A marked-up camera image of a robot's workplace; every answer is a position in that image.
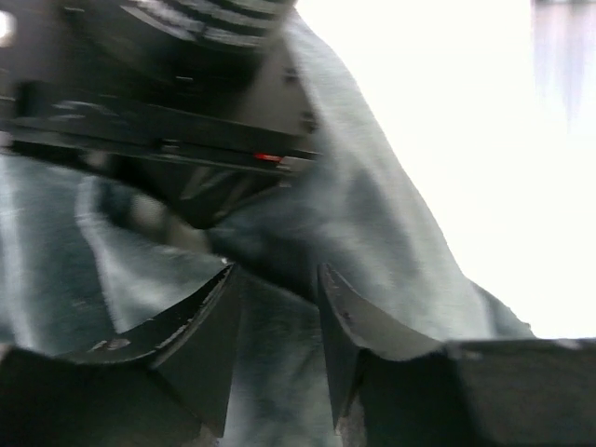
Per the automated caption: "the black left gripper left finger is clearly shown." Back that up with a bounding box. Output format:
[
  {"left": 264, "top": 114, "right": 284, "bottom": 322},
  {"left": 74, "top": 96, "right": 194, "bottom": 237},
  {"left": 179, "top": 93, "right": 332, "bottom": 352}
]
[{"left": 1, "top": 265, "right": 242, "bottom": 446}]

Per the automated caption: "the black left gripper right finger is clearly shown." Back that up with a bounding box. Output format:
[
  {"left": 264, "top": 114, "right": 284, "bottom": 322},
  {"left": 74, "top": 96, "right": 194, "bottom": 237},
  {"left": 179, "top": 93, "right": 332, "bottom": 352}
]
[{"left": 318, "top": 265, "right": 595, "bottom": 446}]

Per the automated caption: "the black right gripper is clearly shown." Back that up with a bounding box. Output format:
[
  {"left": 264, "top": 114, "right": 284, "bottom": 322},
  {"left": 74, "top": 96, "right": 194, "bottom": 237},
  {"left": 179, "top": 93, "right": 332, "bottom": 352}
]
[{"left": 1, "top": 1, "right": 318, "bottom": 228}]

